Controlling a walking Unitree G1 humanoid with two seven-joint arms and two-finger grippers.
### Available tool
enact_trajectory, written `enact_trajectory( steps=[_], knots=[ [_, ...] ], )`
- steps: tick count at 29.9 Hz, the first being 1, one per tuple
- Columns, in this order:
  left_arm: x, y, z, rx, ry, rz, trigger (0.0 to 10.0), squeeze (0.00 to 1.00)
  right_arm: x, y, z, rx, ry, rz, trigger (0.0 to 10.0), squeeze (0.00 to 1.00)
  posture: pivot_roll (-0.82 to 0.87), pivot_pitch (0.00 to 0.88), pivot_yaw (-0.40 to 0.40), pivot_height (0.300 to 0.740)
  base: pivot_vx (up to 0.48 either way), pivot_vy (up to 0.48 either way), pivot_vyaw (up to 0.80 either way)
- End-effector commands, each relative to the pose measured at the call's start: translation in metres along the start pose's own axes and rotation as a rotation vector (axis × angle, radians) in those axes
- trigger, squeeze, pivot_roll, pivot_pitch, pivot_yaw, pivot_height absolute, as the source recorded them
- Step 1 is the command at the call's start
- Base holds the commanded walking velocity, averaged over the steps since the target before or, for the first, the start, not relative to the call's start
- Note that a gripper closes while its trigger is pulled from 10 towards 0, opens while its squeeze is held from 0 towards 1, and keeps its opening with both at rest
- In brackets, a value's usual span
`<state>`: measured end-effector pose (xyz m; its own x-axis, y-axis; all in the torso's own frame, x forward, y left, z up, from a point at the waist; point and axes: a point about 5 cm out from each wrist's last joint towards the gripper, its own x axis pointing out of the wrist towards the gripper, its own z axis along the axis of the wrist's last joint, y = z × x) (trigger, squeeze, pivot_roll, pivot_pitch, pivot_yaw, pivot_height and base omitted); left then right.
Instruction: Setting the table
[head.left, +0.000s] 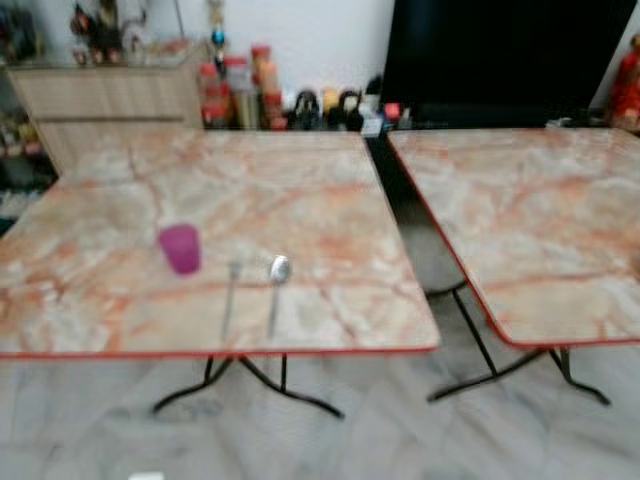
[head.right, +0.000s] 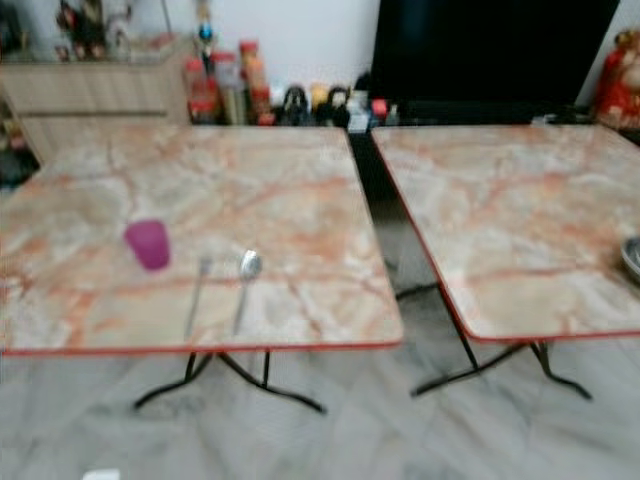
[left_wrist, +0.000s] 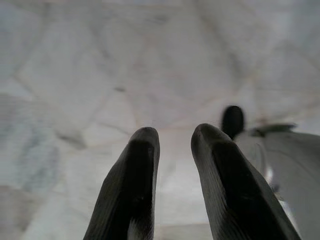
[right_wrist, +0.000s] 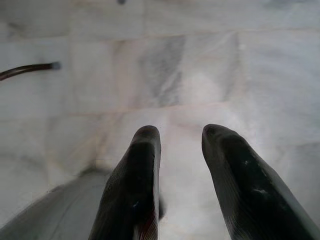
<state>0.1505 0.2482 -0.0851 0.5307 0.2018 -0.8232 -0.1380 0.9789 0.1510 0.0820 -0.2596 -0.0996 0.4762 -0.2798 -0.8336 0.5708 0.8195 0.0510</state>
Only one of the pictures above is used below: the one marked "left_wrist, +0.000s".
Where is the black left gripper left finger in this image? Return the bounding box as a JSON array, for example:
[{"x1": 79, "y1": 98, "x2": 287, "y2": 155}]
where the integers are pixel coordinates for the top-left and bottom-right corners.
[{"x1": 83, "y1": 126, "x2": 161, "y2": 240}]

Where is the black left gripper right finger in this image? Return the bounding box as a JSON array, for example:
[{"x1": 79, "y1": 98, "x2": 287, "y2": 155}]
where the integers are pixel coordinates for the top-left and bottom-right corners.
[{"x1": 190, "y1": 123, "x2": 302, "y2": 240}]

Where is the black robot left foot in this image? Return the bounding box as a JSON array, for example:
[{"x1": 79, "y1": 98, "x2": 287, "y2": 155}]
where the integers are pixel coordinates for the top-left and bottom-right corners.
[{"x1": 220, "y1": 105, "x2": 246, "y2": 141}]

